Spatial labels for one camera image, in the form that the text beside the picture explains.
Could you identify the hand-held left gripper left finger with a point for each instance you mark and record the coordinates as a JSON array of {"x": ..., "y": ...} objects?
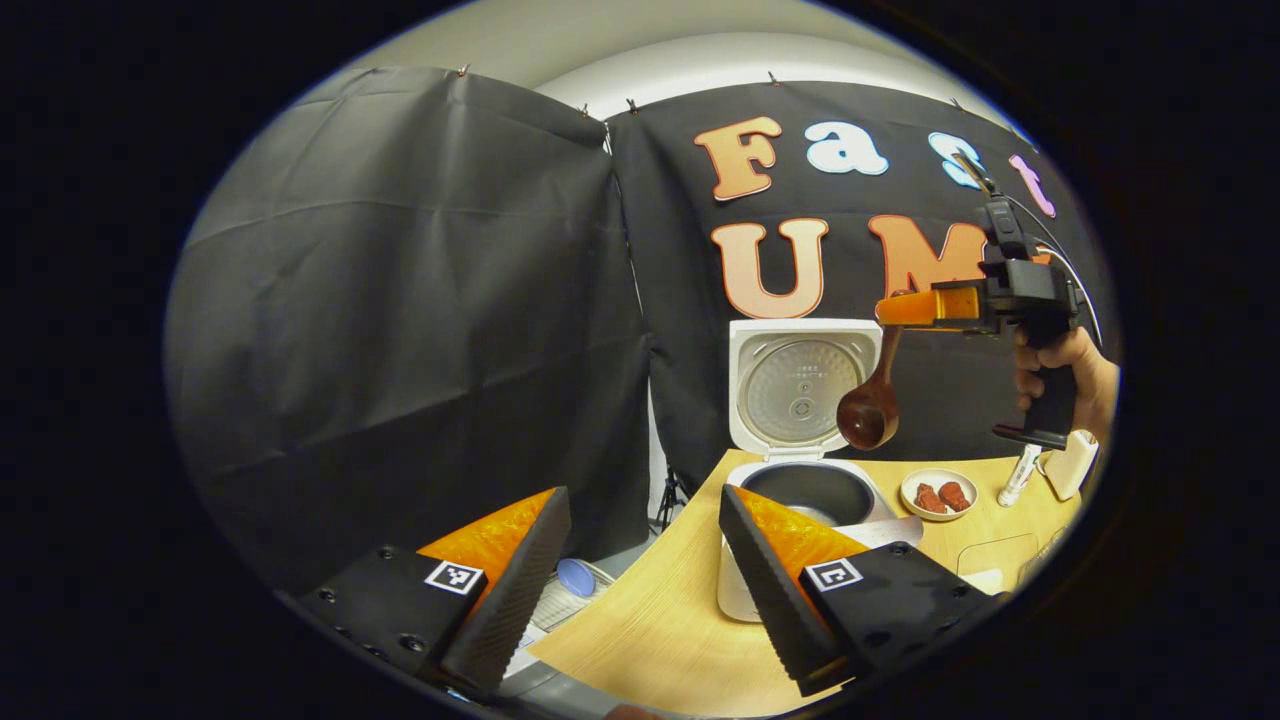
[{"x": 515, "y": 610}]

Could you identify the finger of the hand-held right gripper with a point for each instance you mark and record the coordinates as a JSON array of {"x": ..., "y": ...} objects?
[{"x": 925, "y": 308}]

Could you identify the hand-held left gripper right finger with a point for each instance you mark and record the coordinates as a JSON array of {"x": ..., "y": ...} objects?
[{"x": 770, "y": 600}]

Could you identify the wooden spoon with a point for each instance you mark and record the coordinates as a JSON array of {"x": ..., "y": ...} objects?
[{"x": 868, "y": 420}]

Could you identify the white rice cooker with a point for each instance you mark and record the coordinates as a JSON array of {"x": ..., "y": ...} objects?
[{"x": 800, "y": 390}]

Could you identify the clear glass rice container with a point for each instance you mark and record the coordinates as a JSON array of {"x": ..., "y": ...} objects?
[{"x": 995, "y": 560}]

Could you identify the grey ribbed tray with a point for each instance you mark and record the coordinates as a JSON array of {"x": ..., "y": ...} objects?
[{"x": 555, "y": 620}]

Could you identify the blue round object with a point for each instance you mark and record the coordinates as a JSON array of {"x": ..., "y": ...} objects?
[{"x": 577, "y": 578}]

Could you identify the black tripod stand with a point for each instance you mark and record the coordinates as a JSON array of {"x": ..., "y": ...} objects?
[{"x": 672, "y": 500}]

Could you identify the round white plate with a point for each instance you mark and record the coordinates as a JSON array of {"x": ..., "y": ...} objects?
[{"x": 940, "y": 475}]

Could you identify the white toaster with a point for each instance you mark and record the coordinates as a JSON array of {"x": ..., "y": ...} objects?
[{"x": 1070, "y": 465}]

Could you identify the white drink bottle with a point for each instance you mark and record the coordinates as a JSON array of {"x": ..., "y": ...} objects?
[{"x": 1020, "y": 475}]

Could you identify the red meat piece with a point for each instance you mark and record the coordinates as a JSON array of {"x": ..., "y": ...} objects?
[
  {"x": 930, "y": 498},
  {"x": 955, "y": 495}
]

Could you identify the black backdrop cloth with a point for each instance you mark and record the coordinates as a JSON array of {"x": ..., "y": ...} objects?
[{"x": 400, "y": 300}]

